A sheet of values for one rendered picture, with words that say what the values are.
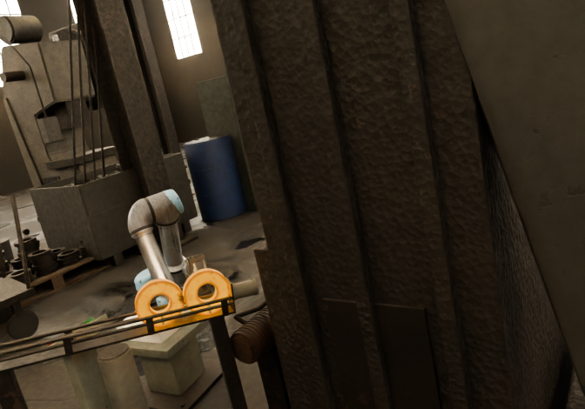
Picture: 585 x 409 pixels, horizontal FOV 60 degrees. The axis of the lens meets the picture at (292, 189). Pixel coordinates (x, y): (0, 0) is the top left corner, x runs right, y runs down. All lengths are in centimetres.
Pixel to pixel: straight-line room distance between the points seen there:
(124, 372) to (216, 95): 398
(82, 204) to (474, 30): 411
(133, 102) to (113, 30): 64
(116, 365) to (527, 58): 162
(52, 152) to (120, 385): 568
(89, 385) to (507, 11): 185
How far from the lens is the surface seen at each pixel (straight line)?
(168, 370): 256
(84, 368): 214
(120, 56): 487
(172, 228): 230
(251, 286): 178
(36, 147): 757
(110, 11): 493
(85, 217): 483
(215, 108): 561
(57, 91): 707
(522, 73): 108
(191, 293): 175
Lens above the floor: 135
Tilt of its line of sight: 12 degrees down
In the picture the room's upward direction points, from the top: 12 degrees counter-clockwise
